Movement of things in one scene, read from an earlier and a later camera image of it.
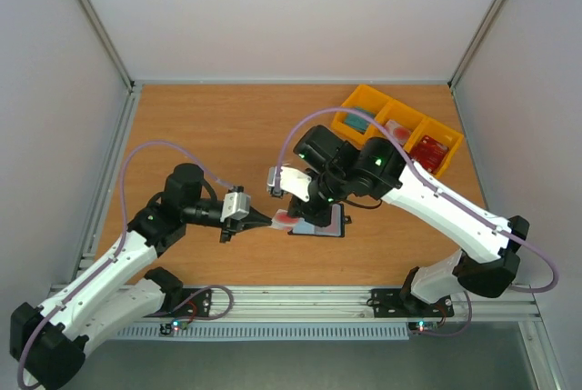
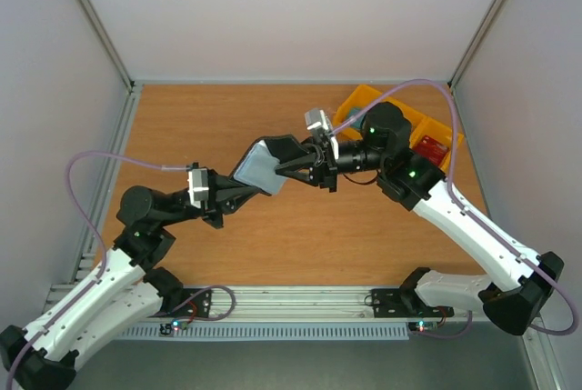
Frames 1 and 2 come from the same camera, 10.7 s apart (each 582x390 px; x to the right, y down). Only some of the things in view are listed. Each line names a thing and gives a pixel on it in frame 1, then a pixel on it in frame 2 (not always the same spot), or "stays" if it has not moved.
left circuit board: (175, 325) stays
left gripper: (254, 218) → (222, 193)
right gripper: (316, 210) → (327, 167)
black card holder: (336, 228) → (257, 166)
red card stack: (428, 153) stays
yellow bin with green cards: (356, 127) stays
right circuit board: (423, 326) stays
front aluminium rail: (473, 305) stays
